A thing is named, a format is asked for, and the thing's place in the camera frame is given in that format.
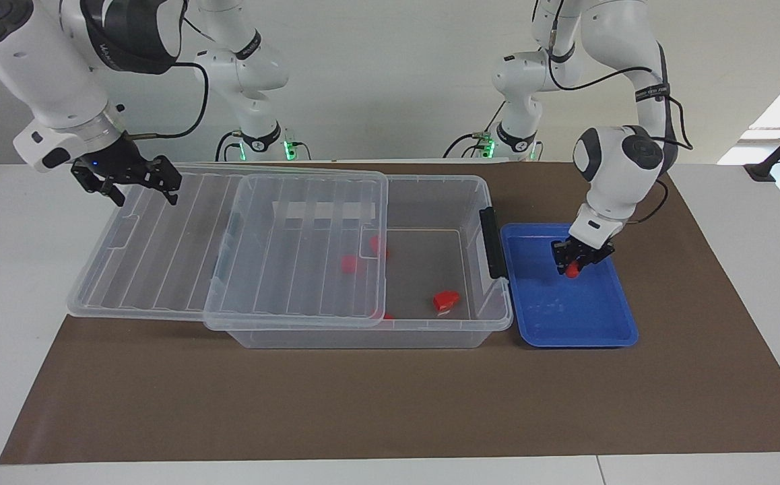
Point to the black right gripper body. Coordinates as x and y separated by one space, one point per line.
114 168

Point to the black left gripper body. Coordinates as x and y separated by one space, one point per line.
582 252

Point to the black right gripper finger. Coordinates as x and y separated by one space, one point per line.
168 178
112 194

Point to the clear plastic box lid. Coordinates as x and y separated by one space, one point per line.
161 256

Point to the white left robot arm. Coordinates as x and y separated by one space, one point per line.
619 168

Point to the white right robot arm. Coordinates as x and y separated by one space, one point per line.
26 67

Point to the blue plastic tray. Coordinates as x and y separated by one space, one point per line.
565 310

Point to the clear plastic storage box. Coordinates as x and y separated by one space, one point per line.
430 333

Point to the brown table mat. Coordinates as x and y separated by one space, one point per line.
390 404

